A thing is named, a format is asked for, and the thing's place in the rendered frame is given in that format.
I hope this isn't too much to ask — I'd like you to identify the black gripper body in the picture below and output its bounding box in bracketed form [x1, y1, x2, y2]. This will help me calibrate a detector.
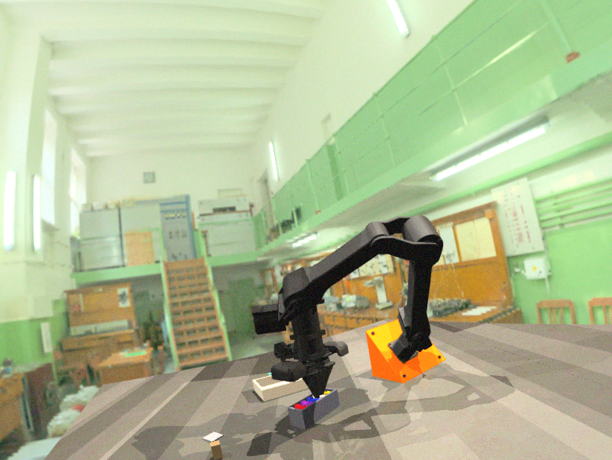
[270, 326, 349, 382]

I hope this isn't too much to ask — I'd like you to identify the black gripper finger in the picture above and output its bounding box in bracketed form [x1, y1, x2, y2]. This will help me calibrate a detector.
[302, 370, 321, 399]
[315, 362, 335, 395]

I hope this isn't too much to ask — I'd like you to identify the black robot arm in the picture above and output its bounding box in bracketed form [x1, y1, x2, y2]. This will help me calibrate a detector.
[252, 216, 443, 363]

